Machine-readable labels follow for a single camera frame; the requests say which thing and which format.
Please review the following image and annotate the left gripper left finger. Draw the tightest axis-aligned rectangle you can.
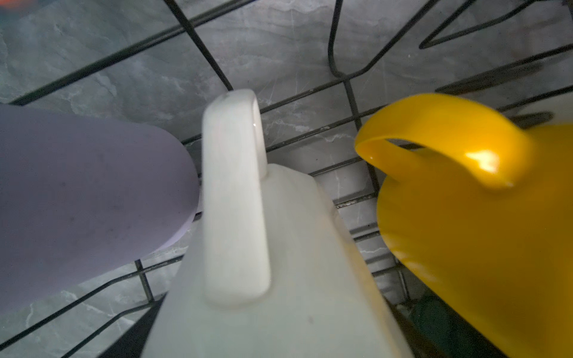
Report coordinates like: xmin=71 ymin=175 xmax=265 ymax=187
xmin=99 ymin=296 xmax=165 ymax=358

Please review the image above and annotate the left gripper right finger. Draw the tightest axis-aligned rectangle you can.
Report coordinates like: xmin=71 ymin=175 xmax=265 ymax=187
xmin=386 ymin=300 xmax=447 ymax=358

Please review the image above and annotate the yellow mug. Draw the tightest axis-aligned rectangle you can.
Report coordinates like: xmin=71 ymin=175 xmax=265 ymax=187
xmin=355 ymin=93 xmax=572 ymax=357

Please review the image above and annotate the lilac plastic cup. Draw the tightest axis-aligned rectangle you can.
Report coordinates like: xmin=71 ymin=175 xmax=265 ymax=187
xmin=1 ymin=104 xmax=199 ymax=314

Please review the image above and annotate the white fluted mug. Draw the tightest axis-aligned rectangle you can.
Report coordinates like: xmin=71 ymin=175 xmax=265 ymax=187
xmin=143 ymin=89 xmax=413 ymax=357

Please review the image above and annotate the black wire dish rack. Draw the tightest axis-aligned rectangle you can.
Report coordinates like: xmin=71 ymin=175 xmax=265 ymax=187
xmin=0 ymin=0 xmax=573 ymax=358

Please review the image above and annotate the cream mug green handle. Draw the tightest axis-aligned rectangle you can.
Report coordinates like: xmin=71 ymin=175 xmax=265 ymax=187
xmin=410 ymin=291 xmax=506 ymax=357

